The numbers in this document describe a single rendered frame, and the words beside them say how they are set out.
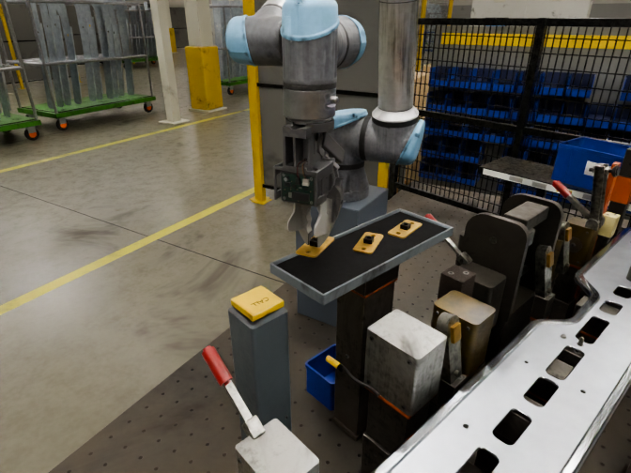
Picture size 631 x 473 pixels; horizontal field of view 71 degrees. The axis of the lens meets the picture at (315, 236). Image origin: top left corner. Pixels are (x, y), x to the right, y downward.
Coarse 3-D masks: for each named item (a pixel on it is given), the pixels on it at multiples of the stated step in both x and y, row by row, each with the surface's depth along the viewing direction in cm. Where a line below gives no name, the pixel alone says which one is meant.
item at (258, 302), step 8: (256, 288) 71; (264, 288) 71; (240, 296) 69; (248, 296) 69; (256, 296) 69; (264, 296) 69; (272, 296) 69; (232, 304) 68; (240, 304) 67; (248, 304) 67; (256, 304) 67; (264, 304) 67; (272, 304) 67; (280, 304) 68; (240, 312) 67; (248, 312) 66; (256, 312) 65; (264, 312) 66
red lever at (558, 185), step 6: (558, 180) 121; (558, 186) 121; (564, 186) 121; (564, 192) 120; (570, 192) 120; (570, 198) 120; (576, 198) 120; (576, 204) 119; (582, 210) 119; (588, 210) 119; (588, 216) 118
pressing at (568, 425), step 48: (624, 240) 122; (528, 336) 85; (576, 336) 86; (624, 336) 85; (480, 384) 74; (528, 384) 74; (576, 384) 74; (624, 384) 74; (432, 432) 66; (480, 432) 66; (528, 432) 66; (576, 432) 66
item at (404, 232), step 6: (402, 222) 91; (408, 222) 93; (414, 222) 93; (396, 228) 91; (402, 228) 90; (408, 228) 90; (414, 228) 91; (390, 234) 89; (396, 234) 88; (402, 234) 88; (408, 234) 88
